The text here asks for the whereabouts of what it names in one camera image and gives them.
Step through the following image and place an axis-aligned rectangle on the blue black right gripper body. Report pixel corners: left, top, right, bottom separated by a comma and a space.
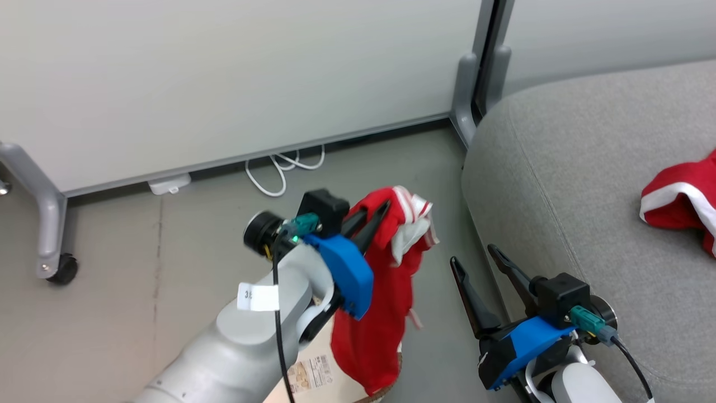
477, 315, 578, 391

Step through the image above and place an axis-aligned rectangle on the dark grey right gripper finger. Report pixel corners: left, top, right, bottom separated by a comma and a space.
487, 244, 541, 317
450, 256, 503, 340

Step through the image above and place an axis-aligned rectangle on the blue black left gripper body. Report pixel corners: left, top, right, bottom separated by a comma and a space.
298, 233, 375, 343

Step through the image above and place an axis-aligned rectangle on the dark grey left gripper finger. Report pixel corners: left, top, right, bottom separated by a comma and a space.
352, 199, 392, 256
340, 205, 370, 237

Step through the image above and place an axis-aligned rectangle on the red garment striped white trim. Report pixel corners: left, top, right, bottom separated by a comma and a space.
329, 185, 440, 397

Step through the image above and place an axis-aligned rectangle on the red garment wide white stripe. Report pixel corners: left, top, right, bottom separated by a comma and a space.
639, 148, 716, 259

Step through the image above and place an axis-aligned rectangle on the grey fabric sofa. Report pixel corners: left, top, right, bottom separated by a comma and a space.
461, 59, 716, 403

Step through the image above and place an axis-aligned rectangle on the white paper tag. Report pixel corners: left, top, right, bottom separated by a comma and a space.
236, 283, 281, 313

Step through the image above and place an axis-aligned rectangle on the short grey partition foot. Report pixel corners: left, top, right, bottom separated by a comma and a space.
486, 45, 513, 116
449, 53, 481, 151

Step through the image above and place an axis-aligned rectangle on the small white plastic box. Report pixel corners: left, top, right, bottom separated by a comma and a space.
148, 173, 192, 196

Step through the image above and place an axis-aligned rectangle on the wide white partition panel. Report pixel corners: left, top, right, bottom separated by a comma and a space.
0, 0, 496, 198

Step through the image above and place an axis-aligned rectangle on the narrow white partition panel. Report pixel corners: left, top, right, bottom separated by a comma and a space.
501, 0, 716, 99

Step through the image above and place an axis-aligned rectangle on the black caster wheel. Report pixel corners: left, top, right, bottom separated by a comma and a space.
46, 253, 79, 285

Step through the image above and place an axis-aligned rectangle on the grey partition leg with caster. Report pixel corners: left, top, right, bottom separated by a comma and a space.
0, 141, 69, 280

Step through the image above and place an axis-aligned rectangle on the looped white cable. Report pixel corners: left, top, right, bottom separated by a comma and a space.
244, 144, 326, 198

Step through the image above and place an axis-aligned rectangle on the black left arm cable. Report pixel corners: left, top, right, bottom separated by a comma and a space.
271, 245, 296, 403

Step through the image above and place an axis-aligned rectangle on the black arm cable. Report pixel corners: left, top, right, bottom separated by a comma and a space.
569, 305, 656, 402
271, 245, 296, 403

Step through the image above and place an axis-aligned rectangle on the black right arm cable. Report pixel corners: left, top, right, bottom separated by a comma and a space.
569, 305, 656, 402

